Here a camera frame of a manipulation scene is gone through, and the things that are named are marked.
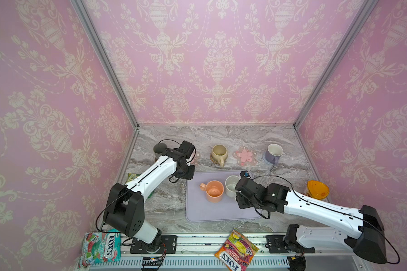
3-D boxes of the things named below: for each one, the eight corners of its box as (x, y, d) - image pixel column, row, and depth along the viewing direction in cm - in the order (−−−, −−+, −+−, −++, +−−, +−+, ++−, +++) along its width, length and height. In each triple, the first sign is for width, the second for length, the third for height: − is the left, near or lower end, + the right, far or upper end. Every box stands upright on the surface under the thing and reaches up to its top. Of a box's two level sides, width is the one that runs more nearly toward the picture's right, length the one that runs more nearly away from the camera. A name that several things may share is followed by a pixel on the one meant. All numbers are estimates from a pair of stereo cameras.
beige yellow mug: (208, 166, 102) (208, 157, 95) (214, 151, 109) (214, 142, 102) (222, 170, 100) (223, 162, 93) (227, 154, 107) (228, 146, 100)
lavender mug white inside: (272, 168, 101) (277, 160, 94) (260, 157, 106) (264, 148, 99) (282, 161, 104) (288, 152, 97) (271, 150, 110) (275, 141, 102)
